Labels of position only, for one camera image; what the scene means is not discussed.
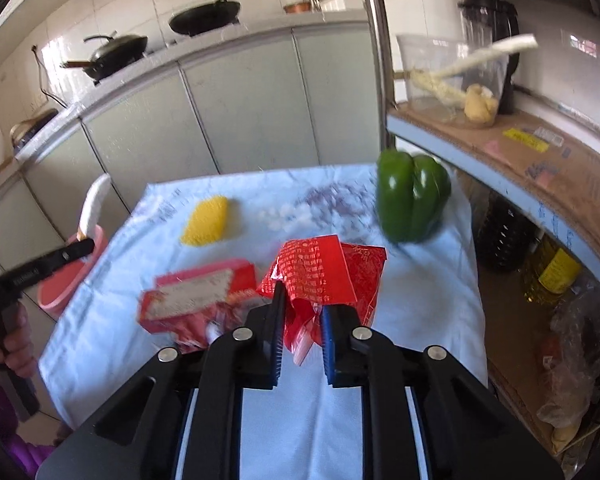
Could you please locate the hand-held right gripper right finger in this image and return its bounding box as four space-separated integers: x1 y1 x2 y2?
320 305 566 480

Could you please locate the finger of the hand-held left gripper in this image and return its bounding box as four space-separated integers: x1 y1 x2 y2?
47 238 96 274

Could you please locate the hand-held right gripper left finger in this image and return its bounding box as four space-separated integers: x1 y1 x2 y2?
36 281 287 480

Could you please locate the pink plastic bucket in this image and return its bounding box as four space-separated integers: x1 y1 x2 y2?
36 225 105 318

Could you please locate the white plastic wrapper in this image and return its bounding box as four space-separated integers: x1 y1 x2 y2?
78 174 112 241

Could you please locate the red plastic bag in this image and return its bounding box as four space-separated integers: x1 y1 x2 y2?
256 234 387 366

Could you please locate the pink red labelled box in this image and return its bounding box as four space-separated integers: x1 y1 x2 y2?
137 259 258 353

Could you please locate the yellow foam fruit net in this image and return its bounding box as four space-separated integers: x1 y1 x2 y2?
181 196 230 247

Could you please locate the person's left hand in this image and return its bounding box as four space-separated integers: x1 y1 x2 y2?
0 305 39 379

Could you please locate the light blue floral tablecloth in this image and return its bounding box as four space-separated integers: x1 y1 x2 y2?
39 162 490 480

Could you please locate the black electric cooker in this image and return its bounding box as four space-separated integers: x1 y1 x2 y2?
10 109 58 151

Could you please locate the purple clothing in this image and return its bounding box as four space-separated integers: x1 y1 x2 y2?
0 372 48 478

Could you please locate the green bell pepper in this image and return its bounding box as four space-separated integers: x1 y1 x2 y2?
376 149 452 245

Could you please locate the brown cardboard box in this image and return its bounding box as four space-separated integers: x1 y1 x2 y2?
477 260 556 443

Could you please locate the dark sauce bottle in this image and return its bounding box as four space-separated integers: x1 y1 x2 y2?
475 195 536 273

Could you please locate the black wok with lid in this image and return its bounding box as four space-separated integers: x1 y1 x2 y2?
61 34 149 81

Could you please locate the grey kitchen counter cabinet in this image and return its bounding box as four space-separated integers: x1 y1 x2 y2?
0 20 388 261

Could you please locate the yellow cooking oil bottle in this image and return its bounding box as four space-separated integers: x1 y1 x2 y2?
520 232 583 306

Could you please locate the clear plastic bag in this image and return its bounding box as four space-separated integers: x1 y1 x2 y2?
535 280 600 431

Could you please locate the ginger root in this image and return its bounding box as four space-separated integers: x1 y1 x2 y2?
464 85 500 128

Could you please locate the brown cardboard sheet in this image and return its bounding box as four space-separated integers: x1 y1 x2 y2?
390 102 600 271

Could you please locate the metal shelf rack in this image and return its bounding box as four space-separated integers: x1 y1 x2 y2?
357 0 600 466

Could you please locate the clear plastic container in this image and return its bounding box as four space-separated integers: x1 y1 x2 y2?
396 34 510 123

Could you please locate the white leek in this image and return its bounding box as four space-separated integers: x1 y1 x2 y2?
410 34 538 107

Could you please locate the black blender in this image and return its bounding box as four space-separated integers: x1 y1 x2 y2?
457 0 521 115

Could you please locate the black power cable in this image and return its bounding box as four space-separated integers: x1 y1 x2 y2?
31 45 68 108

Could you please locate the black wooden-handled frying pan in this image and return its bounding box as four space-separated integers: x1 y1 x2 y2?
168 0 251 37

